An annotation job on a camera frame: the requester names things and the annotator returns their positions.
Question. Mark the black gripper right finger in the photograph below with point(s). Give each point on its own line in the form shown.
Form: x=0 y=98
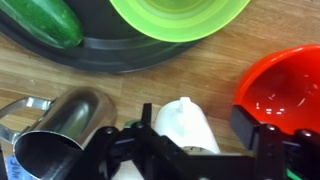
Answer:
x=286 y=153

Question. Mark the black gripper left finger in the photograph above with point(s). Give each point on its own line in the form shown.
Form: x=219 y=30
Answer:
x=156 y=156

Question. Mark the white mug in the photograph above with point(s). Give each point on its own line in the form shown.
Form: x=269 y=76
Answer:
x=186 y=126

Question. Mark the orange plastic bowl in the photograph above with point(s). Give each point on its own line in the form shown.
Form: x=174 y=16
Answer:
x=276 y=86

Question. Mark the stainless steel cup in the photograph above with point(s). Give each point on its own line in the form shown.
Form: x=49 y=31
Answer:
x=66 y=116

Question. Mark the dark grey round tray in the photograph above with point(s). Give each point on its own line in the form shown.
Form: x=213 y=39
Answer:
x=110 y=51

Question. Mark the yellow-green plastic bowl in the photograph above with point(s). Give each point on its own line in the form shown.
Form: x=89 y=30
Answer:
x=180 y=23

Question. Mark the short green cucumber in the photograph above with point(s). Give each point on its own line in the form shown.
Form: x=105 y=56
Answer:
x=43 y=20

